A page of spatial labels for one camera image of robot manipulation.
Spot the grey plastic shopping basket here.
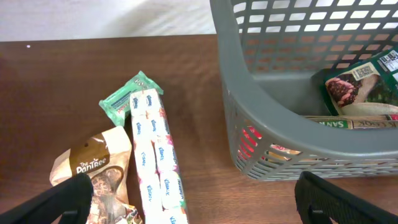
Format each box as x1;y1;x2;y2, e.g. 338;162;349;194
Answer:
210;1;397;181

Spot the white Kleenex tissue multipack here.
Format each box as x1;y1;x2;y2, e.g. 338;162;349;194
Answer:
130;88;189;224

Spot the teal wet wipes pack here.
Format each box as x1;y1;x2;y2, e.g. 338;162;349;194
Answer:
99;71;164;126

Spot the orange San Remo spaghetti pack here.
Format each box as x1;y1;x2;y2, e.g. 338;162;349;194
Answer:
238;114;397;161

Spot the dark green food bag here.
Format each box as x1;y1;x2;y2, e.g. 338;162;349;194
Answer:
322;46;397;116

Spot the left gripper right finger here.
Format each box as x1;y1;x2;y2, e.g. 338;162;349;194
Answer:
295;171;397;224

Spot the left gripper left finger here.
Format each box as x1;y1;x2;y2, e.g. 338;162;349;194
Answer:
1;174;94;224

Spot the brown Pantree snack pouch left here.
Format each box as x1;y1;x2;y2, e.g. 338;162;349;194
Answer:
49;126;143;224

